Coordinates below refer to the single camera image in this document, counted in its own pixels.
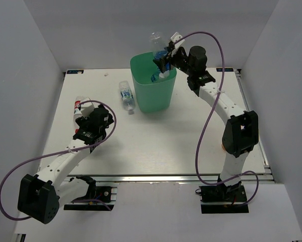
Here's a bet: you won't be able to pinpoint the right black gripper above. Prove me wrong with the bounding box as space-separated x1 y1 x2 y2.
152 46 193 77

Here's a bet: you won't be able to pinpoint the crushed bottle blue label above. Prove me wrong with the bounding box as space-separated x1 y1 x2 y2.
150 72 161 83

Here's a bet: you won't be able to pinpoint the bottle red label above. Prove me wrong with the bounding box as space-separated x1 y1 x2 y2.
73 96 90 133

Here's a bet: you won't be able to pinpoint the clear bottle blue label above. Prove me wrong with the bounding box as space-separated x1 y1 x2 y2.
149 32 167 72

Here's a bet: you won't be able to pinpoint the bottle green blue label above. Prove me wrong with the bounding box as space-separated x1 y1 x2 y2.
118 81 136 114

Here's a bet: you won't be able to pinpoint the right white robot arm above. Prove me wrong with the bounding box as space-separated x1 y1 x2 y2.
154 43 259 201

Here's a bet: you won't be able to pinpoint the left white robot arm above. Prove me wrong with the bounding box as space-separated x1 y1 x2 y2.
18 104 116 224

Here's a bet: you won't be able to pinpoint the green plastic bin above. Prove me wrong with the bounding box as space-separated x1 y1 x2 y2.
130 52 176 113

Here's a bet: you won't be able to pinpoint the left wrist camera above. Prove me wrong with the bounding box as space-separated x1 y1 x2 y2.
80 102 95 117

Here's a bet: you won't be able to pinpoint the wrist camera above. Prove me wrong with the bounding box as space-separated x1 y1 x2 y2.
168 32 185 56
80 102 95 117

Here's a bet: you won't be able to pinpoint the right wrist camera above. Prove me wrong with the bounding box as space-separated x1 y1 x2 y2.
168 32 185 56

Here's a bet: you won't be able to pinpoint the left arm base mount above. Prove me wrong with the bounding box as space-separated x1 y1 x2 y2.
64 175 117 211

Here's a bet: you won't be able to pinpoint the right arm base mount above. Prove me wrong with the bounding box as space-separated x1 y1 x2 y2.
195 185 249 214

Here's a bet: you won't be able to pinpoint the aluminium frame rail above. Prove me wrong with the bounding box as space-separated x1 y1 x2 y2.
65 174 274 183

